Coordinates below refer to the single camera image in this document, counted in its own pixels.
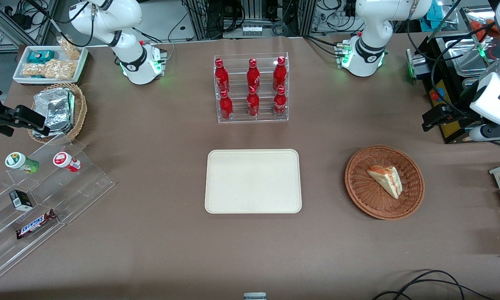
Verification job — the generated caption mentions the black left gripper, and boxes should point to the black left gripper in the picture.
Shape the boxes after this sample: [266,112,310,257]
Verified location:
[422,103,484,133]

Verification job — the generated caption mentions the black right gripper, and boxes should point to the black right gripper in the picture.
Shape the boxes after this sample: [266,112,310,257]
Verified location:
[0,105,51,138]

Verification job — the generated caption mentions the triangular sandwich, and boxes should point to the triangular sandwich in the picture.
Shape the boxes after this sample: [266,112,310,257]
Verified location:
[366,165,403,200]

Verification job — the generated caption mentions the light wicker basket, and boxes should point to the light wicker basket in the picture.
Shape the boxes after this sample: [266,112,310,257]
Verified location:
[27,82,88,145]

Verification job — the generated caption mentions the white snack tray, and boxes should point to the white snack tray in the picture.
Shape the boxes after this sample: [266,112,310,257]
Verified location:
[12,45,89,85]

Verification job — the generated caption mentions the brown wicker basket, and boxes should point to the brown wicker basket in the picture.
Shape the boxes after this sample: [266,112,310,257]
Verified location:
[344,145,425,220]

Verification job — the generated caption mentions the cream rectangular tray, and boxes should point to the cream rectangular tray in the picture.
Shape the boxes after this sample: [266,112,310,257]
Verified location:
[204,149,302,214]

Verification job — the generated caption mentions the silver foil pack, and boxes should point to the silver foil pack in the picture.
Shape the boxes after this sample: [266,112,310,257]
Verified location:
[31,87,76,137]

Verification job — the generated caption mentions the black food warmer machine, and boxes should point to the black food warmer machine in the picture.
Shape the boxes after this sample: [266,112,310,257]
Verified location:
[414,5,500,145]

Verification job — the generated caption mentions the red yogurt cup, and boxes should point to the red yogurt cup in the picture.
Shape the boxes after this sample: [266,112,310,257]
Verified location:
[52,152,82,173]

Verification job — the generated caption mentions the green yogurt cup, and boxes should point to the green yogurt cup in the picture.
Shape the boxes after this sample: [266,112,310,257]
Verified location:
[5,152,40,175]

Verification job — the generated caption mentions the large steel pan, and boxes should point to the large steel pan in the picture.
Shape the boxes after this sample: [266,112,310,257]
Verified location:
[461,77,481,98]

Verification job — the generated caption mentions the large clear nut bag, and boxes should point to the large clear nut bag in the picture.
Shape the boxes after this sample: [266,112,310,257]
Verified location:
[22,59,77,80]

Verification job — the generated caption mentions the clear acrylic stepped display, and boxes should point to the clear acrylic stepped display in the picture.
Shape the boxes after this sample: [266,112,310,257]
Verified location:
[0,134,116,282]

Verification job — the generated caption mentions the small steel pan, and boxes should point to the small steel pan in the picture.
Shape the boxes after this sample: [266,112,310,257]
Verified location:
[445,38,498,77]

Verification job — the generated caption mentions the small black box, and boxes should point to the small black box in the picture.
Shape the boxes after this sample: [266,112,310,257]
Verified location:
[9,190,34,212]

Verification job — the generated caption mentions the teal snack packet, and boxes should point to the teal snack packet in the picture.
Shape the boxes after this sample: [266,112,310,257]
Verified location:
[27,50,56,64]

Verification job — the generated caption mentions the small clear nut bag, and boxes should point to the small clear nut bag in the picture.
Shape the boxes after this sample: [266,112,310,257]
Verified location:
[57,36,82,60]

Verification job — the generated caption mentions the Snickers chocolate bar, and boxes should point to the Snickers chocolate bar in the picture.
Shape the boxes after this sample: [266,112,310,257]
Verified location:
[16,209,58,240]

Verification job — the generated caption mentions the red fried food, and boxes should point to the red fried food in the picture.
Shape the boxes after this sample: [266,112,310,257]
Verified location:
[468,19,497,43]

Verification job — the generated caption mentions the blue paper packet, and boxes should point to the blue paper packet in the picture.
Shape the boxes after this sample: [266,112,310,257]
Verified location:
[425,1,444,31]

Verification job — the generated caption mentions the black power adapter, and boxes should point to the black power adapter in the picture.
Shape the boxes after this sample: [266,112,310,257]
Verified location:
[8,12,32,30]

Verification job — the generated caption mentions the red cola bottle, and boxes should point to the red cola bottle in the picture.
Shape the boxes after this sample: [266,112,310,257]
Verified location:
[214,58,230,94]
[273,85,288,118]
[246,86,261,118]
[272,56,287,89]
[246,58,261,90]
[219,90,234,121]

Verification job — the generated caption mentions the clear acrylic bottle rack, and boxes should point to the clear acrylic bottle rack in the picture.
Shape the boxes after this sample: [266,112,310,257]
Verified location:
[214,52,289,124]

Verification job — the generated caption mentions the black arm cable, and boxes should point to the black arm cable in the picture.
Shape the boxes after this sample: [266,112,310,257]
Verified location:
[406,17,497,110]

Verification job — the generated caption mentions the metal drawer handle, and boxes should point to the metal drawer handle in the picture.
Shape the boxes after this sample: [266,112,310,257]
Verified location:
[405,49,429,85]

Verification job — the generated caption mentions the black floor cable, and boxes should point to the black floor cable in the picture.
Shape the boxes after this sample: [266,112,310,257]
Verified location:
[372,270,497,300]

